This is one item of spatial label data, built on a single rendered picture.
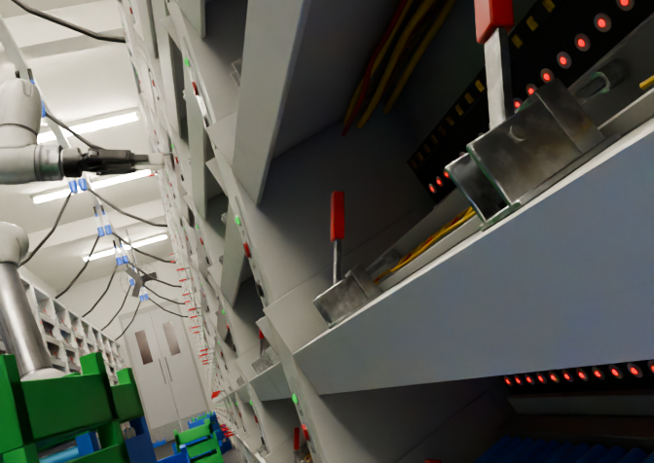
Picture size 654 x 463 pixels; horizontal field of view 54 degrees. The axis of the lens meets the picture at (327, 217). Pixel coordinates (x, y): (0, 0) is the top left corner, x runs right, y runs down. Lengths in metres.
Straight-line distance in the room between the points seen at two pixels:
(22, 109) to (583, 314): 1.65
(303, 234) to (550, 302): 0.48
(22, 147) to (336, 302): 1.33
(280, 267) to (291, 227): 0.04
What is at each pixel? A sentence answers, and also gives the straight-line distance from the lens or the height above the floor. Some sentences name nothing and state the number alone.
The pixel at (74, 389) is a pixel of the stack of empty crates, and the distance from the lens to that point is 0.73.
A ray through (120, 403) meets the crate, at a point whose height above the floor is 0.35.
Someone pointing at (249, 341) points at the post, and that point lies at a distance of 1.32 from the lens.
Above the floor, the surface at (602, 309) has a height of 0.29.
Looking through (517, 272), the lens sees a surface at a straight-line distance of 0.19.
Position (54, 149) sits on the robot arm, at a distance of 1.69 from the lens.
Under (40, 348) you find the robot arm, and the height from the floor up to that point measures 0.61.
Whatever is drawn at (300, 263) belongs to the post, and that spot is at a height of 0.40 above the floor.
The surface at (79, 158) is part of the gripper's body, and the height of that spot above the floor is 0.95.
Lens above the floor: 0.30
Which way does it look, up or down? 12 degrees up
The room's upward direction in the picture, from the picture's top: 19 degrees counter-clockwise
